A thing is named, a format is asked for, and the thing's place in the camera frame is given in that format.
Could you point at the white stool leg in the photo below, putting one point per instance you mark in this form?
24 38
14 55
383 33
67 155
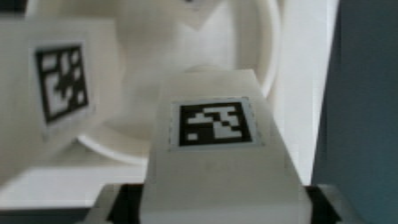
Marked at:
222 177
60 86

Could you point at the white stool leg back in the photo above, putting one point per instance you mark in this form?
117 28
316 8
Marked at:
222 177

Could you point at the white fence bar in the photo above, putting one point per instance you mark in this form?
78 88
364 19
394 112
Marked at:
309 23
65 187

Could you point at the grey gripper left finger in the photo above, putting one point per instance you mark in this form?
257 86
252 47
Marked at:
104 208

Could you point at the white front fence bar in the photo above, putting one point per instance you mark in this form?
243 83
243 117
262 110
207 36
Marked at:
65 187

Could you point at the white right fence bar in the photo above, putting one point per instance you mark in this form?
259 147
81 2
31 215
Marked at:
309 23

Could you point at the white round stool seat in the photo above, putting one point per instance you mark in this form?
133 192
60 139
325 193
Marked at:
181 36

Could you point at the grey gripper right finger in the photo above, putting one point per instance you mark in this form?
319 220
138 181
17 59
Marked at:
346 211

